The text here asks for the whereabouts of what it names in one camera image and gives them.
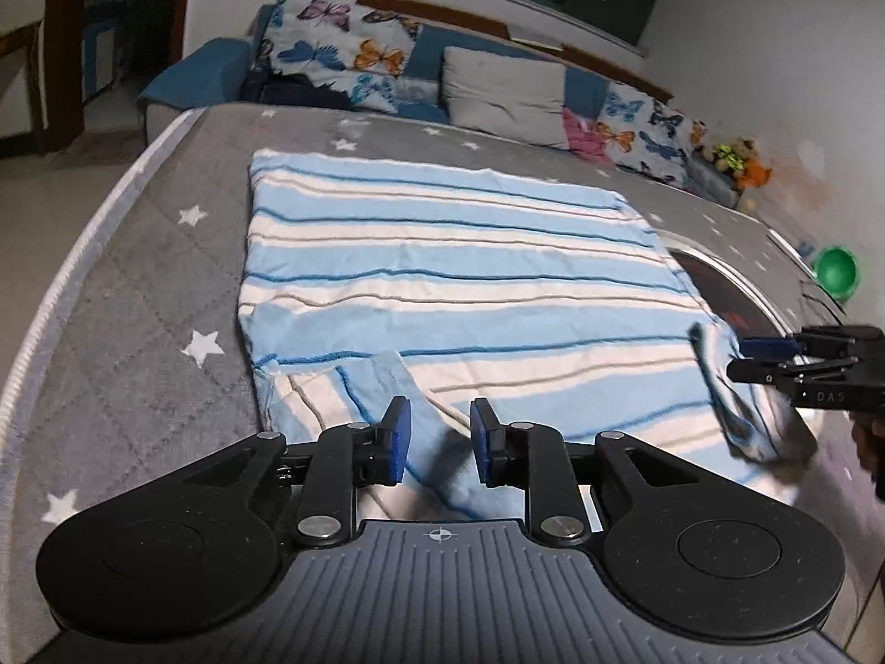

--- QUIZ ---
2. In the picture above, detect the blue cabinet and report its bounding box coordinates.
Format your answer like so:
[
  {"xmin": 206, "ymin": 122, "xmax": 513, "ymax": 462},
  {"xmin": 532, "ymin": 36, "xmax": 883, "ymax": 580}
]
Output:
[{"xmin": 81, "ymin": 1, "xmax": 134, "ymax": 106}]

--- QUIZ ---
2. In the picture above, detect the grey star-print mattress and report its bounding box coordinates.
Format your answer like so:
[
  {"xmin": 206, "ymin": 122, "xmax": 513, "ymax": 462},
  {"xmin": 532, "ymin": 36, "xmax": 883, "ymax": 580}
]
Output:
[{"xmin": 0, "ymin": 102, "xmax": 876, "ymax": 641}]

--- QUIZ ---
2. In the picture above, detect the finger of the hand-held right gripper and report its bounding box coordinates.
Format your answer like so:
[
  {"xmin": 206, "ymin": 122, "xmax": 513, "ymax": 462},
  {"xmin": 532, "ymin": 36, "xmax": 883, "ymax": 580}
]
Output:
[
  {"xmin": 727, "ymin": 357, "xmax": 798, "ymax": 388},
  {"xmin": 740, "ymin": 334, "xmax": 806, "ymax": 361}
]

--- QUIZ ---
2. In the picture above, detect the black cable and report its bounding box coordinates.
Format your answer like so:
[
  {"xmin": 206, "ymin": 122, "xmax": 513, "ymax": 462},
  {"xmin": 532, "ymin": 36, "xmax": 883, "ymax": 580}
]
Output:
[{"xmin": 795, "ymin": 277, "xmax": 853, "ymax": 328}]

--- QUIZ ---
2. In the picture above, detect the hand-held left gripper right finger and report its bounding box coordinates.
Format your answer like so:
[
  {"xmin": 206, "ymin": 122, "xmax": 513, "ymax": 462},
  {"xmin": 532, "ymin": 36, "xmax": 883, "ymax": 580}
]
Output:
[{"xmin": 470, "ymin": 397, "xmax": 699, "ymax": 546}]

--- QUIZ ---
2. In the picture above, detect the person's right hand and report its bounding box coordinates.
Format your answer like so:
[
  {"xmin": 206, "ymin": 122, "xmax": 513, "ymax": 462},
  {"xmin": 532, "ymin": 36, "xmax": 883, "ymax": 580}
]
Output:
[{"xmin": 852, "ymin": 416, "xmax": 881, "ymax": 477}]

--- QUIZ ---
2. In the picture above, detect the wooden door frame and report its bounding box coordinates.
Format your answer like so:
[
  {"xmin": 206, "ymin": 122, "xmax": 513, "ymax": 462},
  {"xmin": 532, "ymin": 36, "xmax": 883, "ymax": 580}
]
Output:
[{"xmin": 40, "ymin": 0, "xmax": 199, "ymax": 154}]

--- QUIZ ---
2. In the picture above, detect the large butterfly-print pillow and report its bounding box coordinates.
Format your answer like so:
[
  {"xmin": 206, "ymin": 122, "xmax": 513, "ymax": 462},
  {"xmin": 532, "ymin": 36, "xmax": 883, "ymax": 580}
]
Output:
[{"xmin": 266, "ymin": 0, "xmax": 423, "ymax": 115}]

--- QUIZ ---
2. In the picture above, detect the pink cloth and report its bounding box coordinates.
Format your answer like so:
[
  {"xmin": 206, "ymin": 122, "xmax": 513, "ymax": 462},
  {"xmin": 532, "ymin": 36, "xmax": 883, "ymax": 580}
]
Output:
[{"xmin": 561, "ymin": 107, "xmax": 616, "ymax": 167}]

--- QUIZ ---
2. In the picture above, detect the blue white striped cloth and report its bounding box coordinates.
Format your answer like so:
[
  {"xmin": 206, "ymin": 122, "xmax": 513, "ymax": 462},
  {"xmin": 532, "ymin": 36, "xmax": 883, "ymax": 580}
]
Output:
[{"xmin": 235, "ymin": 148, "xmax": 820, "ymax": 520}]

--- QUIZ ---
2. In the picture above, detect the blue sofa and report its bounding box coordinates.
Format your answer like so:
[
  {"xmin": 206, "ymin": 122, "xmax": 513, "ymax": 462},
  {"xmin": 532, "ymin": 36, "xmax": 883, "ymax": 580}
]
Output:
[{"xmin": 137, "ymin": 0, "xmax": 693, "ymax": 177}]

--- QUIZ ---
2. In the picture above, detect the grey pillow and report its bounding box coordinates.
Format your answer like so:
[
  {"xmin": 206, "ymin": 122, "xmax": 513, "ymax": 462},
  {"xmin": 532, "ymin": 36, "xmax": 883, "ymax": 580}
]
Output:
[{"xmin": 440, "ymin": 46, "xmax": 571, "ymax": 151}]

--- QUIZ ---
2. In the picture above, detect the orange plush toy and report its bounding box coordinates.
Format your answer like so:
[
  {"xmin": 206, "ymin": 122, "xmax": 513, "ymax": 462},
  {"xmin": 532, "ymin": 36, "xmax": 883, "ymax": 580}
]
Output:
[{"xmin": 735, "ymin": 159, "xmax": 773, "ymax": 193}]

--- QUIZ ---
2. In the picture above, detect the small butterfly-print pillow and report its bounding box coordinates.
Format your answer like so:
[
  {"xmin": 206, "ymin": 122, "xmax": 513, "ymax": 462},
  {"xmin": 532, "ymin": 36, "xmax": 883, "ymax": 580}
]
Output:
[{"xmin": 598, "ymin": 79, "xmax": 707, "ymax": 188}]

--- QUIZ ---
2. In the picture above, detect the brown plush bear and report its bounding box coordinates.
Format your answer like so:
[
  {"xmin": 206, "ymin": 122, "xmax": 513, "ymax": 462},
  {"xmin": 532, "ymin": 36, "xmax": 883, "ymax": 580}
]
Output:
[{"xmin": 704, "ymin": 138, "xmax": 759, "ymax": 177}]

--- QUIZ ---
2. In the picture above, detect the white book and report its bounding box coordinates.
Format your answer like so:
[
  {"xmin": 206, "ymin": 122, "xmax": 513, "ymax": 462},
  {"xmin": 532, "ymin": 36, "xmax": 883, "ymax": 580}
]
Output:
[{"xmin": 509, "ymin": 22, "xmax": 566, "ymax": 51}]

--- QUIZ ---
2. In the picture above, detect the green plastic bowl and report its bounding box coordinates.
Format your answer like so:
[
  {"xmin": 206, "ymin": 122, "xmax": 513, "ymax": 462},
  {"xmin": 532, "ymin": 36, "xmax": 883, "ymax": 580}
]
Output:
[{"xmin": 814, "ymin": 246, "xmax": 860, "ymax": 303}]

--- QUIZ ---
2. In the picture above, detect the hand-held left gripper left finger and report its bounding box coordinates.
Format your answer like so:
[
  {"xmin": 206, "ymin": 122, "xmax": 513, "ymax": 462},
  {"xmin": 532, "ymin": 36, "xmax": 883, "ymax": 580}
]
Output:
[{"xmin": 183, "ymin": 396, "xmax": 414, "ymax": 547}]

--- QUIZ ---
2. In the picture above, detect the dark navy garment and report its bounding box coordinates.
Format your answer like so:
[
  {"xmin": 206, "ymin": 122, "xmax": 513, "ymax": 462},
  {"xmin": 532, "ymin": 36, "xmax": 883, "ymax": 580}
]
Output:
[{"xmin": 241, "ymin": 71, "xmax": 355, "ymax": 110}]

